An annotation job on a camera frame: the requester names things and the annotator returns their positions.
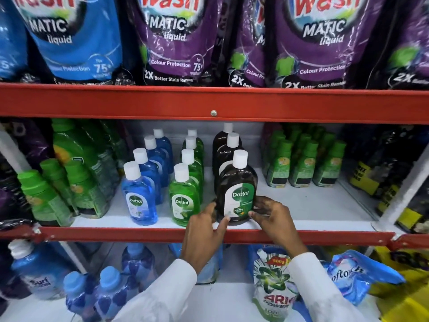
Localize blue fabric softener pouch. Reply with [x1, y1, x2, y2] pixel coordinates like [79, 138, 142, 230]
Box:
[322, 250, 407, 306]

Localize person's left forearm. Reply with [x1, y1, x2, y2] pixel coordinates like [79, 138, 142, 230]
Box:
[112, 258, 198, 322]

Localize group of large green cleaner bottles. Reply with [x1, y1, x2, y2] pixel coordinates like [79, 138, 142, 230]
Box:
[17, 119, 129, 228]

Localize person's right forearm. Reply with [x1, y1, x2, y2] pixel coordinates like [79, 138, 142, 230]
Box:
[288, 252, 371, 322]

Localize person's right hand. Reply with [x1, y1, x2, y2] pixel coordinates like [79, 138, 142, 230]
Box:
[248, 196, 308, 259]

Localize purple liquid detergent pouch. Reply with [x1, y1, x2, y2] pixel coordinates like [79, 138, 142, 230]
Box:
[266, 0, 387, 89]
[227, 0, 269, 88]
[367, 0, 429, 90]
[128, 0, 223, 86]

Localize row of black yellow pouches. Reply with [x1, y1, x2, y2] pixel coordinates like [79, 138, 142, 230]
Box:
[340, 125, 429, 234]

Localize group of small green cleaner bottles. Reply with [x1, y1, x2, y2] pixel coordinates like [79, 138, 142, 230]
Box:
[261, 123, 348, 189]

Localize dark purple pouches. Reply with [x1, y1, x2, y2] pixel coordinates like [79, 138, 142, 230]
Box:
[0, 118, 54, 228]

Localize white shelf upright post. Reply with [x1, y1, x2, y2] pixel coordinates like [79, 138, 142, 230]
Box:
[371, 147, 429, 232]
[0, 125, 32, 175]

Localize blue detergent bottle white cap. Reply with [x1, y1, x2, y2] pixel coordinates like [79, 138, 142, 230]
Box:
[8, 239, 69, 301]

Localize white shelf board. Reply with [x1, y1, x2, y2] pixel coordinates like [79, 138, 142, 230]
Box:
[70, 166, 377, 232]

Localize blue antiseptic bottle white cap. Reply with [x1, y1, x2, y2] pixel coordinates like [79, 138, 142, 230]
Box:
[133, 148, 164, 205]
[121, 161, 158, 226]
[153, 128, 174, 174]
[144, 135, 170, 188]

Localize brown antiseptic bottle white cap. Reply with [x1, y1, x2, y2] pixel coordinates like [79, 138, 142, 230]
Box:
[215, 150, 259, 226]
[214, 132, 242, 193]
[212, 123, 235, 176]

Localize red metal shelf rail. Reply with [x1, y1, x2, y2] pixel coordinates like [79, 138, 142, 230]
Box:
[0, 222, 429, 252]
[0, 83, 429, 125]

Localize blue liquid detergent pouch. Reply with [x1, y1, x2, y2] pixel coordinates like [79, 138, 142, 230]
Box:
[0, 0, 29, 81]
[9, 0, 123, 85]

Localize green antiseptic bottle white cap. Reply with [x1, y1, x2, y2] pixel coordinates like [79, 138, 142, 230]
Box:
[183, 136, 204, 171]
[169, 163, 201, 227]
[181, 149, 204, 203]
[187, 129, 204, 155]

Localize person's left hand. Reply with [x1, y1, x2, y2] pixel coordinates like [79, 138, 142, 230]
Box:
[181, 202, 231, 274]

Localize white green detergent pouch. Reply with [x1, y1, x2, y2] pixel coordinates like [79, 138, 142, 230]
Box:
[252, 248, 299, 322]

